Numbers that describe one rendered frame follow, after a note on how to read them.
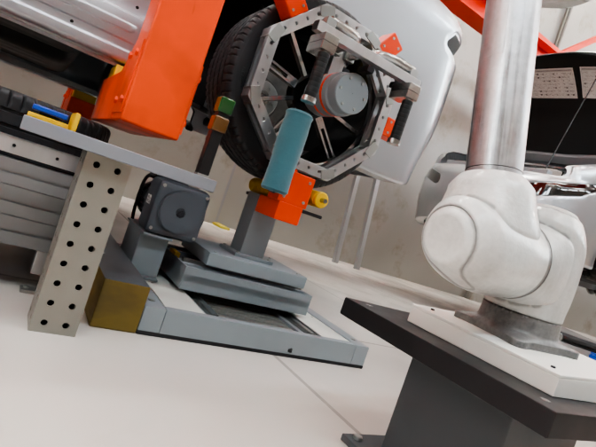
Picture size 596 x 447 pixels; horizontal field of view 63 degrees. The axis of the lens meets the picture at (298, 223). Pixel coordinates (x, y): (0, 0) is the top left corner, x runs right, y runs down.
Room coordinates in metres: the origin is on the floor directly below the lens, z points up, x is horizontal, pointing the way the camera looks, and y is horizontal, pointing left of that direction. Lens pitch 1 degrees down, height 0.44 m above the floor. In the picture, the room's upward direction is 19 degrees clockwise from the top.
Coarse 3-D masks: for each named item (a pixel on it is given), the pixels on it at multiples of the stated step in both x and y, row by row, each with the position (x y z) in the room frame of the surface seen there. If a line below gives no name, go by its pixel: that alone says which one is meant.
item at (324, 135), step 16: (304, 32) 1.81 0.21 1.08; (272, 64) 1.66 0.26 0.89; (352, 64) 1.86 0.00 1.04; (288, 80) 1.69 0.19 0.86; (304, 80) 1.77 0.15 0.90; (368, 80) 1.83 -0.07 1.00; (272, 96) 1.68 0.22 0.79; (288, 96) 1.70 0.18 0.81; (368, 96) 1.85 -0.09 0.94; (368, 112) 1.86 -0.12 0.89; (320, 128) 1.79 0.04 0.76; (336, 128) 2.00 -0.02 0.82; (352, 128) 1.86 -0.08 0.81; (320, 144) 1.82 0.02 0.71; (336, 144) 1.93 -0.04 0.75; (352, 144) 1.85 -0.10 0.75; (320, 160) 1.85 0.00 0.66
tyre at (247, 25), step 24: (312, 0) 1.67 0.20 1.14; (240, 24) 1.68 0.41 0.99; (264, 24) 1.60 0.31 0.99; (216, 48) 1.74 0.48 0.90; (240, 48) 1.57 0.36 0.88; (216, 72) 1.66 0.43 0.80; (240, 72) 1.58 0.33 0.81; (216, 96) 1.66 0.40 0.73; (240, 96) 1.60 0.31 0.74; (240, 120) 1.61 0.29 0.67; (240, 144) 1.64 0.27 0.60; (264, 168) 1.68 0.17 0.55
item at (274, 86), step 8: (280, 72) 2.14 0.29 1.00; (272, 80) 2.12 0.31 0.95; (280, 80) 2.14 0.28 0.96; (264, 88) 2.06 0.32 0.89; (272, 88) 2.08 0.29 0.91; (280, 88) 2.15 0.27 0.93; (272, 104) 2.09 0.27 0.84; (280, 104) 2.16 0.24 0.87; (272, 112) 2.15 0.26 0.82; (280, 112) 2.17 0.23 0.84; (272, 120) 2.16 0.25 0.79
